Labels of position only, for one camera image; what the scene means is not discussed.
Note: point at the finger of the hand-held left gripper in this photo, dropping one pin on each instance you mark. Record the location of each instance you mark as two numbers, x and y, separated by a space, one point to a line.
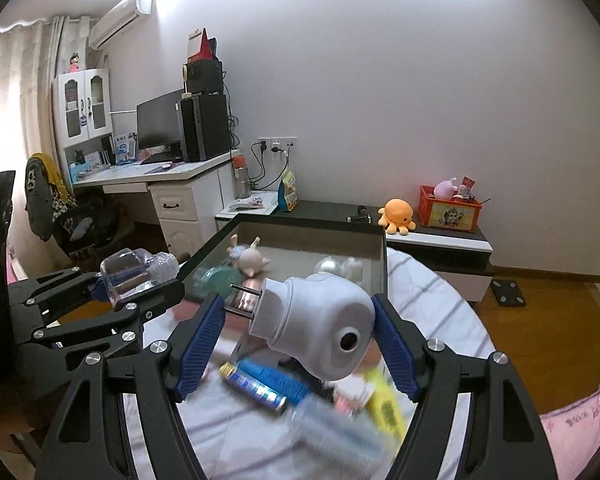
55 287
130 312

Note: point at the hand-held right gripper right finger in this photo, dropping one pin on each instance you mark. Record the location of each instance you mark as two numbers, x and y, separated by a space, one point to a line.
397 350

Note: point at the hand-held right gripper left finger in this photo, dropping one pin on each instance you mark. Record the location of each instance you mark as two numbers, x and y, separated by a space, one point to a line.
200 350

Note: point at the clear plastic bottle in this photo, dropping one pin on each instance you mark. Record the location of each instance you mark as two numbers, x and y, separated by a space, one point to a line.
135 272

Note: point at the yellow packet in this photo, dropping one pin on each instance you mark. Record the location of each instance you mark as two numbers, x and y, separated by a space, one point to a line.
387 405

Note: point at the silver blue tube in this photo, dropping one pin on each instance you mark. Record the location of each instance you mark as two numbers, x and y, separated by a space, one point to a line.
252 385

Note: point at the teal plastic toy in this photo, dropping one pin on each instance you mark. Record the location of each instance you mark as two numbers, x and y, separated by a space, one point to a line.
220 280

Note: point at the white plug-in night light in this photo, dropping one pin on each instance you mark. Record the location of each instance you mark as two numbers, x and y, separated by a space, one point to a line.
315 330

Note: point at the white figurine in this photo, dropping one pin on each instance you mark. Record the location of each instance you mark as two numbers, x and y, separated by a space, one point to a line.
352 267

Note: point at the pink doll figure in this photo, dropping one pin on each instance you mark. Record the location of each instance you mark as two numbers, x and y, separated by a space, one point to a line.
250 257

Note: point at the silver ball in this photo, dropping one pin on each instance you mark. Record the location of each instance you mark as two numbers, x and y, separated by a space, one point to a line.
327 265

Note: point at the pink storage box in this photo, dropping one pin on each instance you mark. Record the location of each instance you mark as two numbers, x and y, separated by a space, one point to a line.
290 252

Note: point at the striped bed sheet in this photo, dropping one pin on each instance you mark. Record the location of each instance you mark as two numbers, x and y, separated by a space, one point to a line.
455 320

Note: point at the yellow black garment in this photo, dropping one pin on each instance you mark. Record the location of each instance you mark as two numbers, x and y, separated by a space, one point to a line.
45 195

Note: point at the low black white cabinet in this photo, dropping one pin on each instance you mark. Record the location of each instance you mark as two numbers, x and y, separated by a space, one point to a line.
445 250

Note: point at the white desk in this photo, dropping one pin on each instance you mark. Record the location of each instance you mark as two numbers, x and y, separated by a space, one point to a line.
180 195

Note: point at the orange octopus plush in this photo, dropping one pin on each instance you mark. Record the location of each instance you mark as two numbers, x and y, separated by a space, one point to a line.
397 215

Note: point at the red toy crate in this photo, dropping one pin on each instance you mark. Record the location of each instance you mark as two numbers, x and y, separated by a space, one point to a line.
450 212

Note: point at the blue white box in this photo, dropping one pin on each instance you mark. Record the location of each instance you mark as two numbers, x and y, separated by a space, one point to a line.
123 149

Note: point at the papers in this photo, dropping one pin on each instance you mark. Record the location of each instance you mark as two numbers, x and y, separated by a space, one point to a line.
250 203

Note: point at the black keyboard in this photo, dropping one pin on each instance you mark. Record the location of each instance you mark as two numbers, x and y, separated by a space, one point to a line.
162 157

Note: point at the beige curtain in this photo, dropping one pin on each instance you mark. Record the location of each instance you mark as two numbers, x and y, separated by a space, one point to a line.
15 100

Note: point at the pink plush toy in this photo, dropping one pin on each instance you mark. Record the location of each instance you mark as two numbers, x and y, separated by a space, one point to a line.
446 187

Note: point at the white hutch cabinet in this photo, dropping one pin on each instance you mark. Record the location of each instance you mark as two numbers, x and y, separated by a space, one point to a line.
82 110

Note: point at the bottle with orange cap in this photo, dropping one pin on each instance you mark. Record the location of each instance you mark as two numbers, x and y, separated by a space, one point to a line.
241 175

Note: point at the red white toy packet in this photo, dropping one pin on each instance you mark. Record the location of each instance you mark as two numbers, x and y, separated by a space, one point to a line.
467 185

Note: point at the blue yellow snack bag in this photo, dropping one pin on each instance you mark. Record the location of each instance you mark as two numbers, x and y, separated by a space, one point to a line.
288 191

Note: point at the pink blanket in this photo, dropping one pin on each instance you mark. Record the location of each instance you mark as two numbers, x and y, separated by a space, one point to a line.
580 425

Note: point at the black computer monitor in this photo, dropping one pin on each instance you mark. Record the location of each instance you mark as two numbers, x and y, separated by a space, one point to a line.
160 117

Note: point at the black computer tower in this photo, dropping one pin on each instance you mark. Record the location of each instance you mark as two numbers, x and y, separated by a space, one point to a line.
202 127

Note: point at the pink doll ornament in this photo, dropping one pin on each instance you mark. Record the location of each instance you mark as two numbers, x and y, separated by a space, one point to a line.
74 62

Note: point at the small yellow white fan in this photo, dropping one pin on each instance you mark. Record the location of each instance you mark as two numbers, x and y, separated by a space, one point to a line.
186 80

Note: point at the black speaker box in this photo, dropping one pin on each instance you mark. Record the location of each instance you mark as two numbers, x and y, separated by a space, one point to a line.
205 76

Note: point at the white air conditioner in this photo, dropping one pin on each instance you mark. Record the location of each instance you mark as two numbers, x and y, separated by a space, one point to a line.
120 17

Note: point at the red white box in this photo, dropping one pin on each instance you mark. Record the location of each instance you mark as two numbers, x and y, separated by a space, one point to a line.
202 45

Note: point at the white wall socket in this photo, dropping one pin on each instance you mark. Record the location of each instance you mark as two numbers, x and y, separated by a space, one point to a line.
276 142

